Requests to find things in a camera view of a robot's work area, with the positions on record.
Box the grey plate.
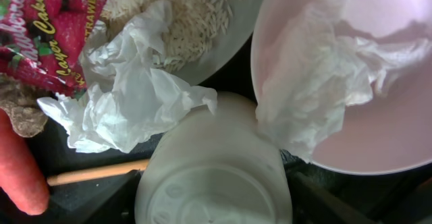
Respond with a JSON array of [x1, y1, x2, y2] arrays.
[[163, 0, 263, 84]]

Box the pink bowl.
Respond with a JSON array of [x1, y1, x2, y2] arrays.
[[251, 0, 431, 175]]

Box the round black tray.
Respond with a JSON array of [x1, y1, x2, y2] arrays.
[[0, 34, 432, 224]]

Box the orange carrot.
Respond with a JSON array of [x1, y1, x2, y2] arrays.
[[1, 111, 49, 215]]

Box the wooden chopstick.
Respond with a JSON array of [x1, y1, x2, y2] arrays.
[[47, 159, 149, 186]]

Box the white cup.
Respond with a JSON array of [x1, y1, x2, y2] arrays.
[[134, 92, 293, 224]]

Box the brown ginger piece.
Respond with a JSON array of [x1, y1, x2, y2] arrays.
[[1, 74, 49, 138]]

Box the red snack wrapper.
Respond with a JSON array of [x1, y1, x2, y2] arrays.
[[1, 0, 107, 96]]

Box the rice pile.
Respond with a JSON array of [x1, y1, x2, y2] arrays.
[[102, 0, 234, 72]]

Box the white tissue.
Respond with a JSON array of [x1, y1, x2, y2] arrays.
[[251, 0, 431, 162], [37, 0, 217, 153]]

